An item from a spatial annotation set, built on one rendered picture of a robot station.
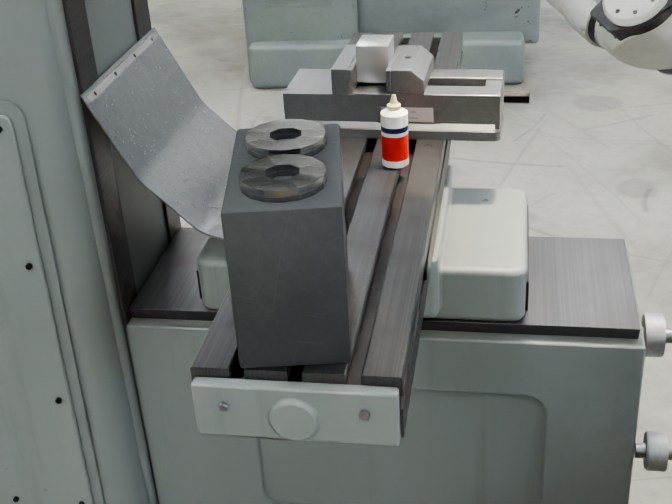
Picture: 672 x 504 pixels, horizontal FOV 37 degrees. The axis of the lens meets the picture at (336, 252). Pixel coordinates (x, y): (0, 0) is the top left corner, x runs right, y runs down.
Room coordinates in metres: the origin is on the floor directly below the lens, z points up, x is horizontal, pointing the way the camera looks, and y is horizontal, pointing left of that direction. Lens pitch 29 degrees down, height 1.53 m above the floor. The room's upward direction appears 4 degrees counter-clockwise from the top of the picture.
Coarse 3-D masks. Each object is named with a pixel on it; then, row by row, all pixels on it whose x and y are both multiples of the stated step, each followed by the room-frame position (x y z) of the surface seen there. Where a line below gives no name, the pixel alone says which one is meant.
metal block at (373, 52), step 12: (372, 36) 1.58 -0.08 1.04; (384, 36) 1.57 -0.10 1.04; (360, 48) 1.53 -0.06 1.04; (372, 48) 1.53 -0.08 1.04; (384, 48) 1.52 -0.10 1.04; (360, 60) 1.53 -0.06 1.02; (372, 60) 1.53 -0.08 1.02; (384, 60) 1.52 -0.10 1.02; (360, 72) 1.53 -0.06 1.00; (372, 72) 1.53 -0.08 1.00; (384, 72) 1.52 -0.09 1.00
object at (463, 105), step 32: (352, 64) 1.53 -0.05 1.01; (288, 96) 1.53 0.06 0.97; (320, 96) 1.52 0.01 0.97; (352, 96) 1.50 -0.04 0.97; (384, 96) 1.49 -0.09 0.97; (416, 96) 1.48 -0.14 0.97; (448, 96) 1.47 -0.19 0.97; (480, 96) 1.46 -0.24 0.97; (352, 128) 1.49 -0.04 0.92; (416, 128) 1.47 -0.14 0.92; (448, 128) 1.46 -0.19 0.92; (480, 128) 1.45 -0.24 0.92
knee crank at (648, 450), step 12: (648, 432) 1.19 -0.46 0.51; (660, 432) 1.19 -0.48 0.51; (636, 444) 1.19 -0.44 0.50; (648, 444) 1.17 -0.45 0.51; (660, 444) 1.17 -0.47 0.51; (636, 456) 1.18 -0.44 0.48; (648, 456) 1.16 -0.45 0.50; (660, 456) 1.16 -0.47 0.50; (648, 468) 1.16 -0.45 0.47; (660, 468) 1.15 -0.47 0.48
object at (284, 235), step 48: (240, 144) 1.04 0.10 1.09; (288, 144) 1.00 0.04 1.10; (336, 144) 1.03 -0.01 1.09; (240, 192) 0.92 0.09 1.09; (288, 192) 0.89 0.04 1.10; (336, 192) 0.90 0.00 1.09; (240, 240) 0.88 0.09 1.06; (288, 240) 0.87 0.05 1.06; (336, 240) 0.87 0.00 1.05; (240, 288) 0.88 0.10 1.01; (288, 288) 0.87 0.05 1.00; (336, 288) 0.87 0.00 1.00; (240, 336) 0.88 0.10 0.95; (288, 336) 0.87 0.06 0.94; (336, 336) 0.87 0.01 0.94
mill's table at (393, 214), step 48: (432, 48) 1.99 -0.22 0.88; (432, 144) 1.44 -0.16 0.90; (384, 192) 1.28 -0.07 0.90; (432, 192) 1.27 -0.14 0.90; (384, 240) 1.19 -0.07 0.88; (432, 240) 1.23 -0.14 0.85; (384, 288) 1.02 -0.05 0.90; (384, 336) 0.92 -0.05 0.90; (192, 384) 0.87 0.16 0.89; (240, 384) 0.86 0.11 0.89; (288, 384) 0.86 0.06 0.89; (336, 384) 0.85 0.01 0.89; (384, 384) 0.85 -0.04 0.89; (240, 432) 0.86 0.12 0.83; (288, 432) 0.84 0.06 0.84; (336, 432) 0.84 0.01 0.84; (384, 432) 0.83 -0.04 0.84
